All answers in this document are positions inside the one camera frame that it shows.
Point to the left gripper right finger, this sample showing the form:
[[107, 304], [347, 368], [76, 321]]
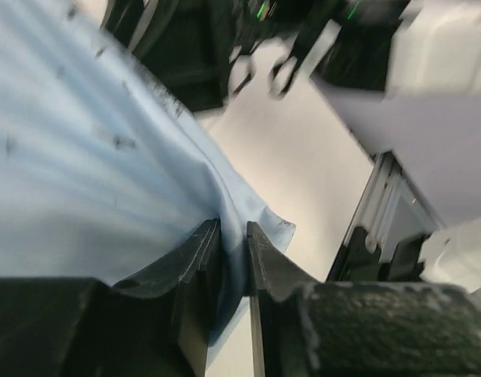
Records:
[[302, 327]]

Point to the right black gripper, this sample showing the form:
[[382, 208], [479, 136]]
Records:
[[202, 51]]

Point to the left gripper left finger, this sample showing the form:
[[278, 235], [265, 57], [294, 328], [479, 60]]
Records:
[[156, 322]]

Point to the light blue pillowcase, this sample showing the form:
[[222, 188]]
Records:
[[102, 170]]

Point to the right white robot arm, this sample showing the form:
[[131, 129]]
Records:
[[308, 155]]

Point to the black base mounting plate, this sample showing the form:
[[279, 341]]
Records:
[[355, 263]]

